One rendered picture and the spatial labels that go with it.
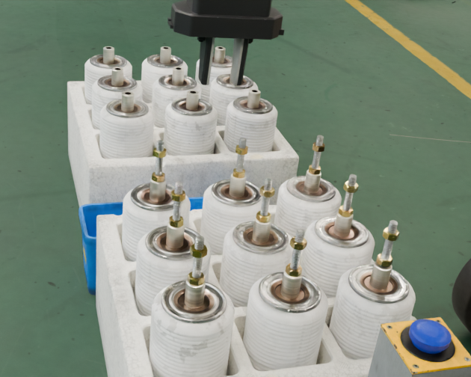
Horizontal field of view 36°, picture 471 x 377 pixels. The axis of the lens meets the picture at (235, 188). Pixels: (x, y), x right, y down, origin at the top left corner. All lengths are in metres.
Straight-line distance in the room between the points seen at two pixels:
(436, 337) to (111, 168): 0.70
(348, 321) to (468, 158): 1.08
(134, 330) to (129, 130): 0.46
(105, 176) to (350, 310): 0.55
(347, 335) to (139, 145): 0.55
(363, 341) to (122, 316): 0.30
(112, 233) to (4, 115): 0.86
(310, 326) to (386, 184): 0.89
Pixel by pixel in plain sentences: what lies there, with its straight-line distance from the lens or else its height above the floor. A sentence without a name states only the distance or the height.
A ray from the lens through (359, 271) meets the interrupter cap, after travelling 0.93.
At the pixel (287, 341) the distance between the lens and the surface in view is 0.86.
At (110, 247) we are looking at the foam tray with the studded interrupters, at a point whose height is 0.18.
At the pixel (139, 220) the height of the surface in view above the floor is 0.24.
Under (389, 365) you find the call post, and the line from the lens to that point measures 0.75.
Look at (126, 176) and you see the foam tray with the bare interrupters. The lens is 1.27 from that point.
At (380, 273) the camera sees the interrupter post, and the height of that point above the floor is 0.27.
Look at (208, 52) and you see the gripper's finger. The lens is 0.80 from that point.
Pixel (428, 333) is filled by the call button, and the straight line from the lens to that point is 0.73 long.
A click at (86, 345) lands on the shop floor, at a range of 1.15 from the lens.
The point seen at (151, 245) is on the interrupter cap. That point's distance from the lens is 0.92.
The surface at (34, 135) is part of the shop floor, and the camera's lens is 1.77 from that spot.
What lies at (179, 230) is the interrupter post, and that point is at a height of 0.28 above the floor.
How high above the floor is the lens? 0.78
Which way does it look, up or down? 29 degrees down
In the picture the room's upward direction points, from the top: 7 degrees clockwise
